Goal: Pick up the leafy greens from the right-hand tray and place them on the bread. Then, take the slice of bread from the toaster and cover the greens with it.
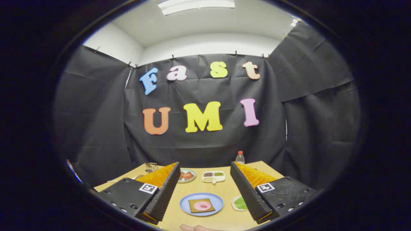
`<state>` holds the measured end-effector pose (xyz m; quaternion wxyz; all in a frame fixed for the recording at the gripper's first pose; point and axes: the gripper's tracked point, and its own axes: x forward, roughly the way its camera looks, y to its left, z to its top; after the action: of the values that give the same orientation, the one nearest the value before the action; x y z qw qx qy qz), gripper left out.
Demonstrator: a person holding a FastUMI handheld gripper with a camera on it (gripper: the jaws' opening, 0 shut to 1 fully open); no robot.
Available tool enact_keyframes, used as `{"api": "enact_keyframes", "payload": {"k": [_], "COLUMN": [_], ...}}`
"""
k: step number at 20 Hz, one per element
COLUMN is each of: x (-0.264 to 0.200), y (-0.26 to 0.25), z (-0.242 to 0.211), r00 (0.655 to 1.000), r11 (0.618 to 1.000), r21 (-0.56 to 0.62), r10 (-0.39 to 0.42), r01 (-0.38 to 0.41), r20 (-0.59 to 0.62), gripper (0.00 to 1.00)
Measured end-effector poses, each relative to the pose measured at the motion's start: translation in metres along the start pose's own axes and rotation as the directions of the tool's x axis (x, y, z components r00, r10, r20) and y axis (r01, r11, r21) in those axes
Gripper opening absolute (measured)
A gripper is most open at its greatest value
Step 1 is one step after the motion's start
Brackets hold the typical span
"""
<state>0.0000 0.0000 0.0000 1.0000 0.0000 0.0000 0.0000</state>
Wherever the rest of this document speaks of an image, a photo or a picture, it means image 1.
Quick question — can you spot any white divided tray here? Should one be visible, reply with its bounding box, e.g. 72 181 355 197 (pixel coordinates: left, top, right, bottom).
202 171 226 184

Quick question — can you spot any white ceiling light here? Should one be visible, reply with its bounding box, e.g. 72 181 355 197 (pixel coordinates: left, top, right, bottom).
157 0 235 16

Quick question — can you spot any blue round plate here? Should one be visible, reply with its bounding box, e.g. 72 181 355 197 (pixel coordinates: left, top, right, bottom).
179 192 224 217

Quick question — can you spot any black backdrop cloth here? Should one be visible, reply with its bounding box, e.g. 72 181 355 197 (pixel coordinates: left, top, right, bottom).
53 22 362 193

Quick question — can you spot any green lettuce leaf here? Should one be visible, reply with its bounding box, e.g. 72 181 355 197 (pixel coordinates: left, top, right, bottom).
234 196 248 210

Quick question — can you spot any white square plate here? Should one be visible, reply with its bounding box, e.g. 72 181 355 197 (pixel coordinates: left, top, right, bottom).
231 195 249 211

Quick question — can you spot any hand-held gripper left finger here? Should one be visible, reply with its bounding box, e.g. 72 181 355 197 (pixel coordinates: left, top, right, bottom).
96 162 181 225

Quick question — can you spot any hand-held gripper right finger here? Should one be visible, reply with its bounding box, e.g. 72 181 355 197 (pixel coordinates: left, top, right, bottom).
230 161 318 225

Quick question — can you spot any toasted bread slice with ham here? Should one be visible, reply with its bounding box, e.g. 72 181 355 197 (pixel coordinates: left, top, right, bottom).
188 198 215 213

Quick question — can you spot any pale green plate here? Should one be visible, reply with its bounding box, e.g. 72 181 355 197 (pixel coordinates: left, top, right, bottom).
178 169 197 183

